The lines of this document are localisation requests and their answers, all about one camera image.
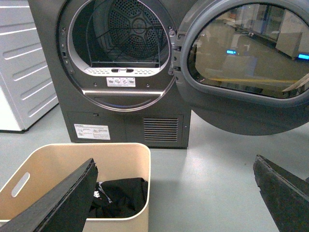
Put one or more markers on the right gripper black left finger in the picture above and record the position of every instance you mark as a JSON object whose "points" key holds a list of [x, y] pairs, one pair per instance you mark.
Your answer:
{"points": [[64, 208]]}

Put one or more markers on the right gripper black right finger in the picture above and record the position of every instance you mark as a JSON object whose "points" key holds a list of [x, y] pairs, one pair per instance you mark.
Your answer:
{"points": [[285, 195]]}

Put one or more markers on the beige plastic laundry hamper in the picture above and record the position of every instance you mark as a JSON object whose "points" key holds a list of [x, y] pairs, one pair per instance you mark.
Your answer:
{"points": [[50, 164]]}

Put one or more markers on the black printed t-shirt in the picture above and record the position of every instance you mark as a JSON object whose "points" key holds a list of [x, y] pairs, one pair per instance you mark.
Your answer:
{"points": [[120, 198]]}

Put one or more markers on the white washing machine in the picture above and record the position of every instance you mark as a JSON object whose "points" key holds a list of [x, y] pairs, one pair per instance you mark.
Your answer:
{"points": [[27, 92]]}

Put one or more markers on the grey round dryer door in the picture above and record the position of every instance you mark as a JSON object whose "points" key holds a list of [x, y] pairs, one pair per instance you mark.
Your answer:
{"points": [[243, 65]]}

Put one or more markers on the dark grey tumble dryer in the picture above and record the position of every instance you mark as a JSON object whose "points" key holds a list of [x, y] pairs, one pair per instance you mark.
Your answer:
{"points": [[110, 63]]}

